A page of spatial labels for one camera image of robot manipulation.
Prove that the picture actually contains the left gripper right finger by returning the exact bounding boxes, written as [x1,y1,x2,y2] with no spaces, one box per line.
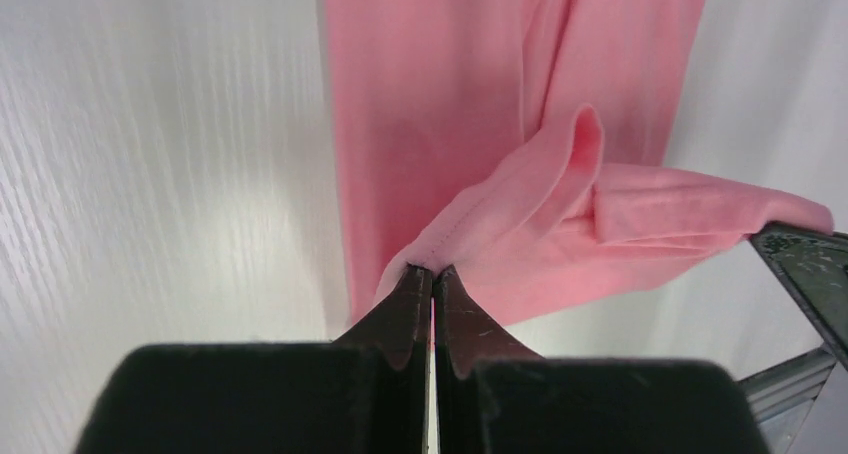
[433,268,768,453]

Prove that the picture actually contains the aluminium frame rail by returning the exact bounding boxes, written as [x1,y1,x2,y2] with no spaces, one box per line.
[738,348,838,454]

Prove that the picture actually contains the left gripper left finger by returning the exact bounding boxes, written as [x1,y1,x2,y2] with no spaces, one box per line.
[76,266,433,453]

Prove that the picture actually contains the pink t shirt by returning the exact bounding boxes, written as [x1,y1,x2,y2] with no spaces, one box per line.
[325,0,833,325]

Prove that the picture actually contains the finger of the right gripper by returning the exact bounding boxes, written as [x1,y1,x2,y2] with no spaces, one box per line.
[749,222,847,366]

